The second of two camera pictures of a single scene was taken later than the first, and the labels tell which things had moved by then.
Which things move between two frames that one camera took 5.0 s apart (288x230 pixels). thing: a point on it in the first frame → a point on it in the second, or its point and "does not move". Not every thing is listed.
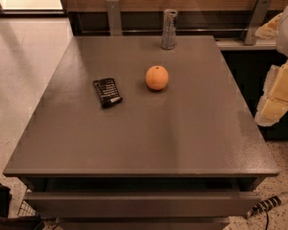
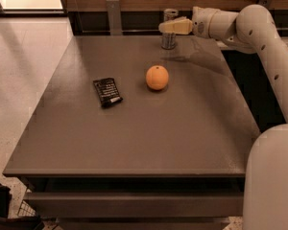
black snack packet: [108, 92] does not move
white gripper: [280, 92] → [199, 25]
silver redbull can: [169, 29] does not move
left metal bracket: [114, 18] does not move
